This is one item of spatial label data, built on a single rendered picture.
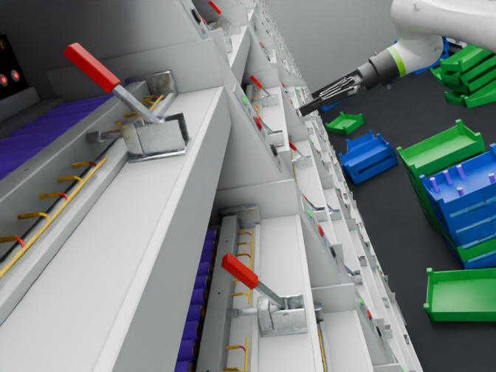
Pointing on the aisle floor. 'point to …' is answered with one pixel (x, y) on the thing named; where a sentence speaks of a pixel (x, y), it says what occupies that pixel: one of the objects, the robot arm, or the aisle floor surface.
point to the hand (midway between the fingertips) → (311, 106)
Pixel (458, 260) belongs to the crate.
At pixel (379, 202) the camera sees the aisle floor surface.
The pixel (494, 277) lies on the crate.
